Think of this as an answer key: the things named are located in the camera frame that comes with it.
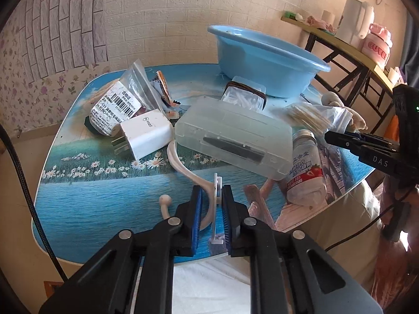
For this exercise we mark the printed desktop table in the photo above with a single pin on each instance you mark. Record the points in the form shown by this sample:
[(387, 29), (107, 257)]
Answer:
[(98, 202)]

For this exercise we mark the blue plastic basin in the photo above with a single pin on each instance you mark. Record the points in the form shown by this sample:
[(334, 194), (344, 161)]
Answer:
[(262, 59)]

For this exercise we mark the clear plastic storage box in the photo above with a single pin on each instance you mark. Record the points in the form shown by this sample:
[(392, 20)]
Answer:
[(229, 127)]

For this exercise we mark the white cloth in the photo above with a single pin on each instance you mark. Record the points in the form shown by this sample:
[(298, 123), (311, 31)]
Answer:
[(203, 287)]

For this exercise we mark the bag of cotton swabs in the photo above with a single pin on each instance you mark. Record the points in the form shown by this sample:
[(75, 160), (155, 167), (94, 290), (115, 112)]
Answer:
[(307, 114)]

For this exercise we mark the folding side table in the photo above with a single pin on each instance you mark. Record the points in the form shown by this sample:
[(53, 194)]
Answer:
[(353, 55)]

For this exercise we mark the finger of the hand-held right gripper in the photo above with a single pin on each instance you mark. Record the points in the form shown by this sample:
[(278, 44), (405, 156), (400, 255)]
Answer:
[(340, 140), (379, 139)]

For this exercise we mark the white kettle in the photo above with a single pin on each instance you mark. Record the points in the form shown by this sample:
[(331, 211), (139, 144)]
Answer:
[(355, 23)]

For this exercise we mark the clear bag with barcode label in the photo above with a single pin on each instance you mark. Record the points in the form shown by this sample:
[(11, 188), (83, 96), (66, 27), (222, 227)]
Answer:
[(111, 104)]

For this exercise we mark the pink water bottle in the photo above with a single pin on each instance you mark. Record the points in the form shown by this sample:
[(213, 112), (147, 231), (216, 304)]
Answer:
[(376, 47)]

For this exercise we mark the white charger plug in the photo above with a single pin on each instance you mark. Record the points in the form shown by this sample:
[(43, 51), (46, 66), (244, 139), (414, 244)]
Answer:
[(147, 134)]

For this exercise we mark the bottle with strawberry label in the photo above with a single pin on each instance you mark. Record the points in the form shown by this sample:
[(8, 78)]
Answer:
[(304, 170)]

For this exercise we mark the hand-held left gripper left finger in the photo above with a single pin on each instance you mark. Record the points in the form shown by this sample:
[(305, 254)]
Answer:
[(195, 219)]

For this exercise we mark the clear box of white sticks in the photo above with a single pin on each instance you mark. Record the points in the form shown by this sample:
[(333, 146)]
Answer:
[(242, 99)]

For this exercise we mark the white wall hook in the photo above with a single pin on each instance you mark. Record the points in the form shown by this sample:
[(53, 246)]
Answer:
[(183, 167)]

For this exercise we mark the snack wrapper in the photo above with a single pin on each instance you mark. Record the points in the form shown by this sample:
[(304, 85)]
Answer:
[(163, 88)]

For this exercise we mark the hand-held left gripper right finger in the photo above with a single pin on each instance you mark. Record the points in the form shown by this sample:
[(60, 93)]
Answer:
[(227, 222)]

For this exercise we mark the person's right forearm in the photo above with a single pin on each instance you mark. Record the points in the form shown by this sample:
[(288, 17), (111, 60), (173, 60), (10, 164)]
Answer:
[(396, 268)]

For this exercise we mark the person's beige trousers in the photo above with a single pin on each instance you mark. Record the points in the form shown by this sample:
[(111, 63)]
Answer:
[(343, 212)]

